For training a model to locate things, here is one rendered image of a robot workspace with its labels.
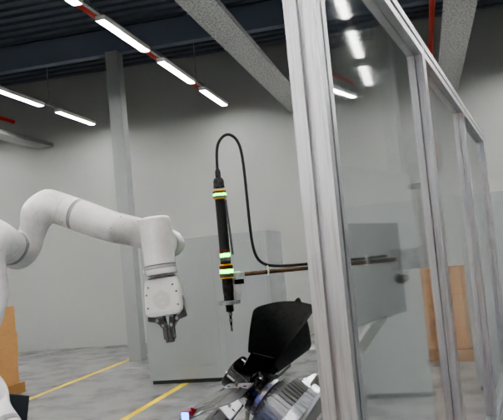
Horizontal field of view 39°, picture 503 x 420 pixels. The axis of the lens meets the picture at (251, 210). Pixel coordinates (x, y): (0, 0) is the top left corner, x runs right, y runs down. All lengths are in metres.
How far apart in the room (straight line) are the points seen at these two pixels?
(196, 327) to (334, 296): 8.97
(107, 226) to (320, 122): 1.21
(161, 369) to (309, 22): 9.29
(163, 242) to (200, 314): 7.85
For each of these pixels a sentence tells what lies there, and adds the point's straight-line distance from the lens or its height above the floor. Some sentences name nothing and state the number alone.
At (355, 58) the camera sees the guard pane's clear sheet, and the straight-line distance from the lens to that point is 1.09.
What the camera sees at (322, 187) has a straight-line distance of 0.82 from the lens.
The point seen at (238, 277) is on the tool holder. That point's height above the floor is 1.53.
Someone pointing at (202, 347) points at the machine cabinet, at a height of 0.47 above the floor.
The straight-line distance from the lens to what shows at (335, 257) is 0.81.
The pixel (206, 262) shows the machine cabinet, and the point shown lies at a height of 1.60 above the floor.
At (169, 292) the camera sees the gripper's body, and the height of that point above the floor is 1.52.
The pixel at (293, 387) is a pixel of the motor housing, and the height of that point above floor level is 1.17.
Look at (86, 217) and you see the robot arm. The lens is 2.00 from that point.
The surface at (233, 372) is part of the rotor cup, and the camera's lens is 2.37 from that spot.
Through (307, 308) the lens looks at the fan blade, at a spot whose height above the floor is 1.41.
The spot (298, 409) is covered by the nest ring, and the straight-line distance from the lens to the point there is 2.26.
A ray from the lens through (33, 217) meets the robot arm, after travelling 2.09.
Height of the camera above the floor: 1.58
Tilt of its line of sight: 4 degrees up
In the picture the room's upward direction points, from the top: 5 degrees counter-clockwise
